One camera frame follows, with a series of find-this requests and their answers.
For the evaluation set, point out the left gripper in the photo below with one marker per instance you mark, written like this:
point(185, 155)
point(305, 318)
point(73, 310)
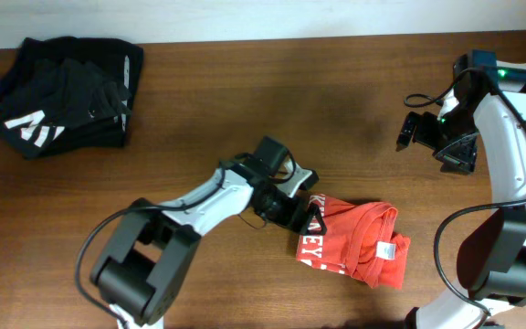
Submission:
point(284, 214)

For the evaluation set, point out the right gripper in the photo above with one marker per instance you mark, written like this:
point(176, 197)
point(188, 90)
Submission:
point(461, 160)

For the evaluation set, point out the red t-shirt white lettering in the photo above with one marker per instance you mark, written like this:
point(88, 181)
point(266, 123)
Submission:
point(360, 242)

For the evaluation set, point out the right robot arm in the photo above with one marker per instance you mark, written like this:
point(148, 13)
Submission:
point(482, 110)

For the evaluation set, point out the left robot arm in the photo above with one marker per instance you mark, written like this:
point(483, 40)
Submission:
point(142, 267)

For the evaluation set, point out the black folded clothes pile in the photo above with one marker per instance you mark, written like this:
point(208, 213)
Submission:
point(67, 93)

